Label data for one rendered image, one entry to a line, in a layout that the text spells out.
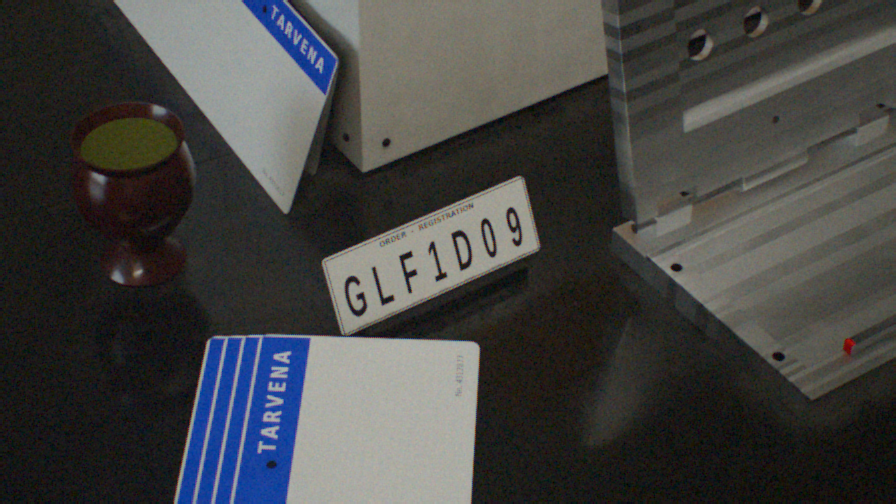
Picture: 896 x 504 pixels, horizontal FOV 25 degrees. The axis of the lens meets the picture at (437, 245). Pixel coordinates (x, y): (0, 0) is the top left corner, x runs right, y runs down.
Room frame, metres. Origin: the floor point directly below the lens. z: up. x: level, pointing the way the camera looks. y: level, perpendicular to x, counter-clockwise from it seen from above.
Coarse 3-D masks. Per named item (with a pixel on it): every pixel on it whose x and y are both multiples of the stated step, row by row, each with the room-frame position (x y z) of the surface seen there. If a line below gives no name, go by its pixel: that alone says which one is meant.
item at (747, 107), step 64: (640, 0) 1.10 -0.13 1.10; (704, 0) 1.13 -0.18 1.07; (768, 0) 1.16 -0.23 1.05; (832, 0) 1.19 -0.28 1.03; (640, 64) 1.09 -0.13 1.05; (704, 64) 1.12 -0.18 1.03; (768, 64) 1.15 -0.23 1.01; (832, 64) 1.17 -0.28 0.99; (640, 128) 1.07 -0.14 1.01; (704, 128) 1.10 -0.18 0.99; (768, 128) 1.13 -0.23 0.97; (832, 128) 1.15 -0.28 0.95; (640, 192) 1.06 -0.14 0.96; (704, 192) 1.09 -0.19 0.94
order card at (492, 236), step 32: (512, 192) 1.07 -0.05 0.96; (416, 224) 1.03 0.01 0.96; (448, 224) 1.04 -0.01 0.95; (480, 224) 1.05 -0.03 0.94; (512, 224) 1.06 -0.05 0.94; (352, 256) 1.00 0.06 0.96; (384, 256) 1.01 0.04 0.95; (416, 256) 1.02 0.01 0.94; (448, 256) 1.03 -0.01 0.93; (480, 256) 1.04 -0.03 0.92; (512, 256) 1.05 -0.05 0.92; (352, 288) 0.99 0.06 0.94; (384, 288) 1.00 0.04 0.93; (416, 288) 1.01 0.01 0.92; (448, 288) 1.02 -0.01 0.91; (352, 320) 0.98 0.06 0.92
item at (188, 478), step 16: (208, 352) 0.86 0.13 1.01; (208, 368) 0.85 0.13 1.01; (208, 384) 0.84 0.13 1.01; (208, 400) 0.82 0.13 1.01; (192, 416) 0.81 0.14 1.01; (208, 416) 0.81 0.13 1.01; (192, 432) 0.80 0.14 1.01; (192, 448) 0.79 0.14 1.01; (192, 464) 0.77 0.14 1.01; (192, 480) 0.76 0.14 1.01; (176, 496) 0.75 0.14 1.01; (192, 496) 0.75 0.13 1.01
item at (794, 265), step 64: (768, 192) 1.12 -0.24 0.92; (832, 192) 1.12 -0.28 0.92; (640, 256) 1.05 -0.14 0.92; (704, 256) 1.05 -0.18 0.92; (768, 256) 1.05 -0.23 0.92; (832, 256) 1.05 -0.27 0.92; (704, 320) 0.99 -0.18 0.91; (768, 320) 0.98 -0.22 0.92; (832, 320) 0.98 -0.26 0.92; (768, 384) 0.94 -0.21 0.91; (832, 384) 0.92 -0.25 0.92
